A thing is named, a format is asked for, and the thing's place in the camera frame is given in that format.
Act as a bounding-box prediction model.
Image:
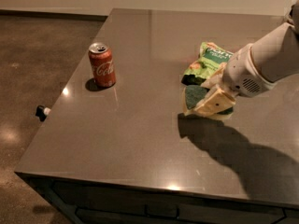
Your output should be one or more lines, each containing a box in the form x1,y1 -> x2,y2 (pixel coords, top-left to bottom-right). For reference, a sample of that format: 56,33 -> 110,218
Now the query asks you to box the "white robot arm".
194,1 -> 299,117

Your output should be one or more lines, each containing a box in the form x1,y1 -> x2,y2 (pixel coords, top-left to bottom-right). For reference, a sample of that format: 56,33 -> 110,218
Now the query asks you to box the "red cola can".
89,42 -> 116,88

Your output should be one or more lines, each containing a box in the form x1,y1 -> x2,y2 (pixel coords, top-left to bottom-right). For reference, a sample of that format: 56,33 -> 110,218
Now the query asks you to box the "green and yellow sponge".
182,85 -> 234,120

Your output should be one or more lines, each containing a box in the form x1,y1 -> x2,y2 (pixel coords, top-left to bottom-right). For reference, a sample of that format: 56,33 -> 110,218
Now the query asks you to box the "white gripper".
193,44 -> 276,117

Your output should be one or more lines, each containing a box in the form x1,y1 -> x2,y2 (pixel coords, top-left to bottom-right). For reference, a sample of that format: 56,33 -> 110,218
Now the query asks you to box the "small black white floor object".
36,105 -> 51,121

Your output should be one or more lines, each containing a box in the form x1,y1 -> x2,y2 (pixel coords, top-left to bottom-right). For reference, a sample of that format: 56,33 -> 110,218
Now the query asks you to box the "dark cabinet drawer front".
23,175 -> 299,224

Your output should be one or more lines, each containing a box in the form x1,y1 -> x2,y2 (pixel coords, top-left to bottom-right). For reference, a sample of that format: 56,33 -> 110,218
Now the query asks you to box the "green rice chip bag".
181,42 -> 233,85

